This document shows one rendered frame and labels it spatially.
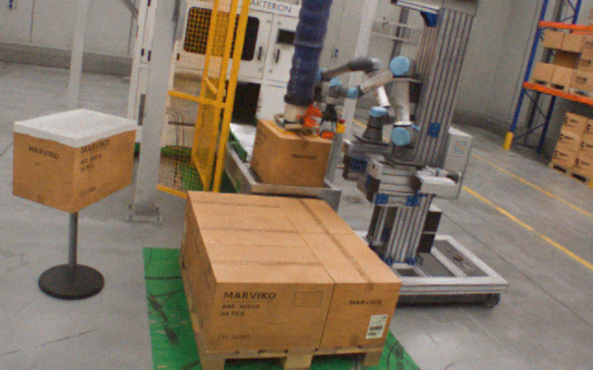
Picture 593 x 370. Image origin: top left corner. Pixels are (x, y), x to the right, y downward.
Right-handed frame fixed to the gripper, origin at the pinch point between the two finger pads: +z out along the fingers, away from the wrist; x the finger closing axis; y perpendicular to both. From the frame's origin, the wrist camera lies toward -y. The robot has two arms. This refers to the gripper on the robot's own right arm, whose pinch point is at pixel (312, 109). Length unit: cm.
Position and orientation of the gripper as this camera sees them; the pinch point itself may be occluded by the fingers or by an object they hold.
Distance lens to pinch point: 424.4
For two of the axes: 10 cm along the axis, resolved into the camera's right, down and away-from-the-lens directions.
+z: -1.8, 9.4, 2.8
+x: 9.3, 0.7, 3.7
